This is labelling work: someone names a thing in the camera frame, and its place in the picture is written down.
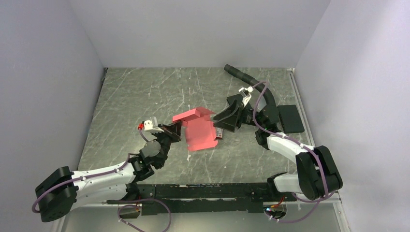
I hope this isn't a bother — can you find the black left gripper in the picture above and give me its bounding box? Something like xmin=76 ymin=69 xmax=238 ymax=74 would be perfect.
xmin=152 ymin=120 xmax=182 ymax=167

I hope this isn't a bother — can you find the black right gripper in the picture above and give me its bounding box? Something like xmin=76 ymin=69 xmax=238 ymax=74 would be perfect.
xmin=214 ymin=99 xmax=265 ymax=132

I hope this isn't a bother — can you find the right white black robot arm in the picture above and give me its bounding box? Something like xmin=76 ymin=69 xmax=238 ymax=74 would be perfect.
xmin=213 ymin=94 xmax=343 ymax=202

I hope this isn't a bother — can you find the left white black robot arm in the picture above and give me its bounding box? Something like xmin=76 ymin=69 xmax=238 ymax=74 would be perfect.
xmin=31 ymin=120 xmax=182 ymax=222

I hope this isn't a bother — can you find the red white staples box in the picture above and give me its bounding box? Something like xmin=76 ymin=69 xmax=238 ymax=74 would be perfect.
xmin=215 ymin=127 xmax=223 ymax=140

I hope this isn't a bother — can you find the black flat device box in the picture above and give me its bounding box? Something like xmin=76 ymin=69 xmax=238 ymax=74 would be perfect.
xmin=278 ymin=104 xmax=305 ymax=134

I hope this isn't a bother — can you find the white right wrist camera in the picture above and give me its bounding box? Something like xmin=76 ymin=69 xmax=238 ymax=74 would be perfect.
xmin=238 ymin=87 xmax=253 ymax=107

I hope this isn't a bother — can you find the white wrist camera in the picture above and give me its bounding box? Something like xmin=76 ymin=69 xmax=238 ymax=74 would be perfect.
xmin=238 ymin=87 xmax=253 ymax=107
xmin=138 ymin=116 xmax=164 ymax=133

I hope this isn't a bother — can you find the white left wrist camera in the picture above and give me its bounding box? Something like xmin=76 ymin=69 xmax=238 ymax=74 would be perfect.
xmin=138 ymin=116 xmax=164 ymax=133

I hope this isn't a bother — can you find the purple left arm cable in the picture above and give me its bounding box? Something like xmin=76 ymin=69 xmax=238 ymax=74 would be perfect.
xmin=31 ymin=130 xmax=151 ymax=214

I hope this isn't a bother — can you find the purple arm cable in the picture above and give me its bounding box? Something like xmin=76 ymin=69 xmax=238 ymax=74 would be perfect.
xmin=251 ymin=81 xmax=336 ymax=224
xmin=31 ymin=130 xmax=151 ymax=214

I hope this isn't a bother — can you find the black corrugated hose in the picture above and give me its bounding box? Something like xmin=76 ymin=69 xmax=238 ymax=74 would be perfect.
xmin=223 ymin=64 xmax=278 ymax=122

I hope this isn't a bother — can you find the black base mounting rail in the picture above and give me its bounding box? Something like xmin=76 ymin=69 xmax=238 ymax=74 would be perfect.
xmin=106 ymin=182 xmax=296 ymax=216

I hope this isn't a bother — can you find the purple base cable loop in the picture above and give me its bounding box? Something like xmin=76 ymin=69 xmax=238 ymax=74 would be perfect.
xmin=117 ymin=197 xmax=172 ymax=232

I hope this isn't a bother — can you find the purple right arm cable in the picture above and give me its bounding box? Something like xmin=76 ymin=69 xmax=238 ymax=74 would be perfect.
xmin=251 ymin=81 xmax=336 ymax=224

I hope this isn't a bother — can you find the aluminium frame rail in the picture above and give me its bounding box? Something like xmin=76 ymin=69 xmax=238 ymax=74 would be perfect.
xmin=286 ymin=68 xmax=350 ymax=232

